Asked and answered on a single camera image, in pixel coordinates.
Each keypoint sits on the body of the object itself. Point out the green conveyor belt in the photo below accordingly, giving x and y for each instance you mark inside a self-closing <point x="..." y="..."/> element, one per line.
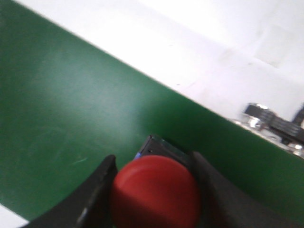
<point x="65" y="105"/>

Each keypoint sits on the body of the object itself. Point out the aluminium conveyor frame rail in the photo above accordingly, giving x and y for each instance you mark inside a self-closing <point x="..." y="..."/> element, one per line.
<point x="258" y="128"/>

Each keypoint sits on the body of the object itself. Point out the black drive belt pulley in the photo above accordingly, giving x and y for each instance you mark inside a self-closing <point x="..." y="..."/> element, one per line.
<point x="288" y="131"/>

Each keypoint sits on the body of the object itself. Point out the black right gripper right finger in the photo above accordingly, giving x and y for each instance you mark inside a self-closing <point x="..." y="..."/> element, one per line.
<point x="226" y="206"/>

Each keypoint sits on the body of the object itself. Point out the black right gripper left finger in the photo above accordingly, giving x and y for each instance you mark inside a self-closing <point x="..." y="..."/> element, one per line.
<point x="87" y="206"/>

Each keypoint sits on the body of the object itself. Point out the red mushroom push button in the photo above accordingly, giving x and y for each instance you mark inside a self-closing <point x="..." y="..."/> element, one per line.
<point x="156" y="189"/>

